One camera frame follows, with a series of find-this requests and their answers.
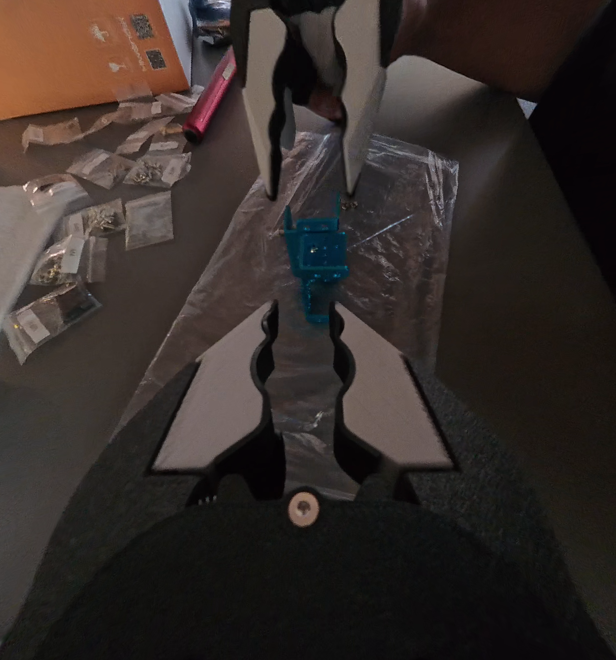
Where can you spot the person's right forearm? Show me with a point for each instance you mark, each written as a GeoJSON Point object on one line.
{"type": "Point", "coordinates": [493, 41]}

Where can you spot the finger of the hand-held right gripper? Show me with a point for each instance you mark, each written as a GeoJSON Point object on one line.
{"type": "Point", "coordinates": [364, 77]}
{"type": "Point", "coordinates": [261, 77]}

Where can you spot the orange cardboard box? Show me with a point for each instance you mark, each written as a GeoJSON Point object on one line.
{"type": "Point", "coordinates": [55, 56]}

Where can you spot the slim dark red screwdriver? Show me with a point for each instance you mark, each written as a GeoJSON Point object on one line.
{"type": "Point", "coordinates": [210, 98]}

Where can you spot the white foam sheet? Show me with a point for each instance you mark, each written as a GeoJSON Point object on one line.
{"type": "Point", "coordinates": [8, 247]}

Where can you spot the group of small hardware bags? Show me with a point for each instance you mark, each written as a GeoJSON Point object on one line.
{"type": "Point", "coordinates": [106, 206]}

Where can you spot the blue metal bracket assembly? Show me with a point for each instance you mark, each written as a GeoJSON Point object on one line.
{"type": "Point", "coordinates": [318, 252]}

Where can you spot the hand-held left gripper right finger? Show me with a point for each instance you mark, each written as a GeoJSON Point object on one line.
{"type": "Point", "coordinates": [395, 412]}

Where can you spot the clear plastic bag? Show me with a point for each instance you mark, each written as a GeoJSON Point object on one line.
{"type": "Point", "coordinates": [400, 232]}

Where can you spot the clear bag of blue parts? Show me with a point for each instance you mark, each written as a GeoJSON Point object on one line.
{"type": "Point", "coordinates": [212, 20]}

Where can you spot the person's right hand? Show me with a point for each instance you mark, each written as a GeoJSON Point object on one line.
{"type": "Point", "coordinates": [328, 103]}

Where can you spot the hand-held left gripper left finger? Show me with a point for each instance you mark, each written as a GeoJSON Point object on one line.
{"type": "Point", "coordinates": [215, 412]}

